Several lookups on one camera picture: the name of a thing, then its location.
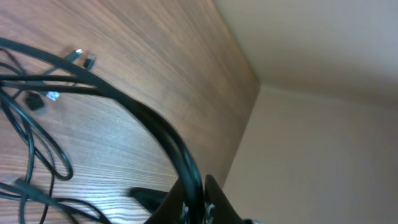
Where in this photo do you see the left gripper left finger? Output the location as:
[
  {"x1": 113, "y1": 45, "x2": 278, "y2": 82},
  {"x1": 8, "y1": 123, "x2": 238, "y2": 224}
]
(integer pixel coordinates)
[{"x1": 145, "y1": 179, "x2": 190, "y2": 224}]

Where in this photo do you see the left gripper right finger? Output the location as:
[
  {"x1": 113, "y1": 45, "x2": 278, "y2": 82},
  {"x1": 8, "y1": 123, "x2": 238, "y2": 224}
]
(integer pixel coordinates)
[{"x1": 204, "y1": 174, "x2": 244, "y2": 224}]

